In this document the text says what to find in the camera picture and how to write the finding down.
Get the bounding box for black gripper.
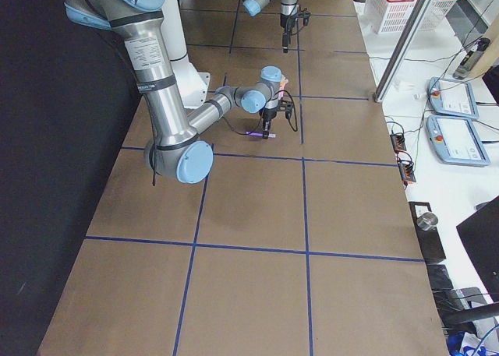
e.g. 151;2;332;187
260;107;278;139
280;15;297;53

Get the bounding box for purple highlighter pen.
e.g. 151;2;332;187
245;132;276;139

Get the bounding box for pink mesh pen holder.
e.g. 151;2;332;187
280;76;288;90

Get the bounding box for white red plastic basket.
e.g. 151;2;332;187
363;0;458;34

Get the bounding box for black orange power strip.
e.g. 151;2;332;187
397;159;416;185
390;132;406;153

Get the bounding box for far teach pendant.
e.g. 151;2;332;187
427;77;479;120

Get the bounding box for teach pendant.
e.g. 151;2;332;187
426;115;490;167
427;77;479;120

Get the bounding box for metal cup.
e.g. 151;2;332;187
416;212;438;231

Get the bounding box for near teach pendant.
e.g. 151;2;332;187
426;115;490;167

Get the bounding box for black monitor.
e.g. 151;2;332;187
456;197;499;301

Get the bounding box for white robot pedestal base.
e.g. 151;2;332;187
161;0;211;109

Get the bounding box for aluminium frame post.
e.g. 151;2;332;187
373;0;433;103

